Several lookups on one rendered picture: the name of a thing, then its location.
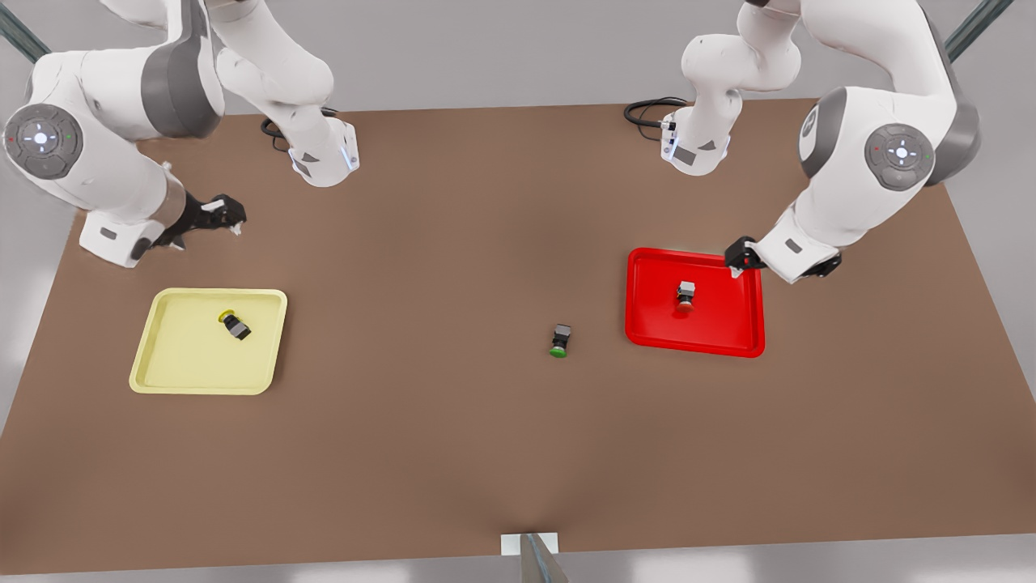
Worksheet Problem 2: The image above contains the yellow tray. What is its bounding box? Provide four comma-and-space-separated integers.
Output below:
129, 288, 288, 396

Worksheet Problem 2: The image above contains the black cable loop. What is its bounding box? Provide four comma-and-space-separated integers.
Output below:
261, 107, 339, 153
624, 97, 689, 143

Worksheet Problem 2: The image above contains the silver frame post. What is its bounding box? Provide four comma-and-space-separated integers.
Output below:
945, 0, 1014, 62
0, 8, 51, 64
501, 533, 569, 583

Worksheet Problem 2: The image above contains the red tray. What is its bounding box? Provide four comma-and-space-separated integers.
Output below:
625, 248, 766, 359

